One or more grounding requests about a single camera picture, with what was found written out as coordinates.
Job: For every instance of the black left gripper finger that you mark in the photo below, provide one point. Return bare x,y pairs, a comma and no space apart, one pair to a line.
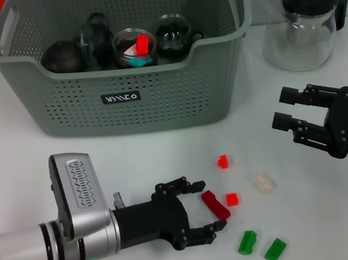
185,187
206,234

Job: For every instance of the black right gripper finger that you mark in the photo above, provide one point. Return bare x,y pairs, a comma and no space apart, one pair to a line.
309,96
307,132

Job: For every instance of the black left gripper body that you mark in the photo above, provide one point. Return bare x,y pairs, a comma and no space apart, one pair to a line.
147,222

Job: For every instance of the long dark red block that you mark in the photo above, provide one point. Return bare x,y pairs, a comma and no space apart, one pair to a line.
215,205

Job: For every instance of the teal building block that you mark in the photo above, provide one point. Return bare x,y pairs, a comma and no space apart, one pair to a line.
140,62

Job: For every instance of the glass teacup with black sleeve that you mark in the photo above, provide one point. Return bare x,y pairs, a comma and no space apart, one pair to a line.
120,44
172,39

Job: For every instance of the black lidded glass jar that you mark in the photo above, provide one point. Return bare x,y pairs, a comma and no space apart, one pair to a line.
101,43

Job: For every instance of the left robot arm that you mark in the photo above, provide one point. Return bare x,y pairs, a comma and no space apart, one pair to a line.
24,253

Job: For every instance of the green channel building block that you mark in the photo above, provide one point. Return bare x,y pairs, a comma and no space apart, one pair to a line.
247,243

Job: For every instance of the small red building block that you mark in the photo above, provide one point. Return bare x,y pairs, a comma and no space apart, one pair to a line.
223,161
232,199

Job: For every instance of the green flat building block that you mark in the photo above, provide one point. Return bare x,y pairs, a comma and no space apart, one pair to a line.
275,250

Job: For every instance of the grey perforated storage basket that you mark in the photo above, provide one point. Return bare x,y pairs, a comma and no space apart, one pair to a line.
157,100

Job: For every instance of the dark clay teapot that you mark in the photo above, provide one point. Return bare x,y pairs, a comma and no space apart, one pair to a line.
60,59

